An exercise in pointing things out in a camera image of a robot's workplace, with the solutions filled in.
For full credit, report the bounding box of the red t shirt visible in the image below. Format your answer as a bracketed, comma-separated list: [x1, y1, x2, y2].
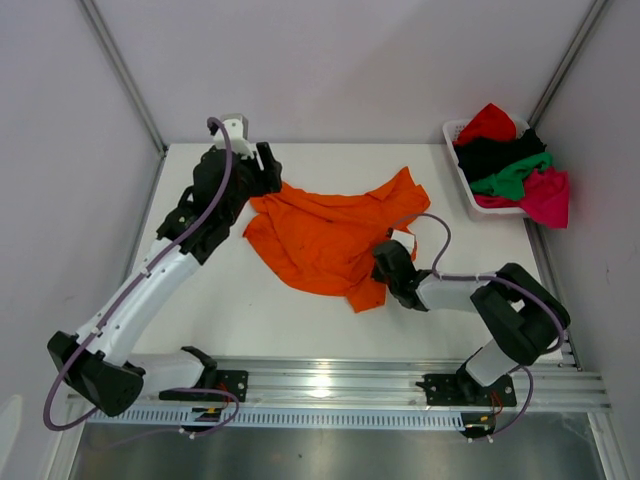
[454, 103, 517, 146]

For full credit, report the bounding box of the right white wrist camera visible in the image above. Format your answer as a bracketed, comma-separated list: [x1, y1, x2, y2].
[388, 228, 417, 260]

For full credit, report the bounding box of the green t shirt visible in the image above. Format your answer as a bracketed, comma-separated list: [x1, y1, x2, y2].
[470, 152, 553, 201]

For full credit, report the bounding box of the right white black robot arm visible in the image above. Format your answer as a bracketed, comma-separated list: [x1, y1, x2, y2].
[372, 240, 570, 407]

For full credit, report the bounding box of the orange t shirt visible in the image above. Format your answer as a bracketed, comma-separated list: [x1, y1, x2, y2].
[244, 167, 431, 313]

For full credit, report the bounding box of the white plastic laundry basket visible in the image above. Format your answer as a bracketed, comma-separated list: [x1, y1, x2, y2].
[442, 118, 528, 221]

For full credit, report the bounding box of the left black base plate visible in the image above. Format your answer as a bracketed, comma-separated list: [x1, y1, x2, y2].
[158, 370, 249, 403]

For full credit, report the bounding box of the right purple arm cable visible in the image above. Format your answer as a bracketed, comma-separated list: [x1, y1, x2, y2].
[387, 213, 569, 444]

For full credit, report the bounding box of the aluminium mounting rail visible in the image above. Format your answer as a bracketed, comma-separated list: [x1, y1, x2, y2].
[67, 353, 612, 414]

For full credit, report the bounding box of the slotted grey cable duct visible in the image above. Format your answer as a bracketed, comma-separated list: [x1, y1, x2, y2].
[89, 406, 464, 431]

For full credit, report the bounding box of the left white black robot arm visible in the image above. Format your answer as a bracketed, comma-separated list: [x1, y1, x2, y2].
[47, 142, 282, 417]

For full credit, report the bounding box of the magenta t shirt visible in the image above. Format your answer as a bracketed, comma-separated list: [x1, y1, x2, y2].
[474, 167, 570, 229]

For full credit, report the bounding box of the black t shirt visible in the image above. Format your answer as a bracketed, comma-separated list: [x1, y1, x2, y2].
[454, 129, 546, 183]

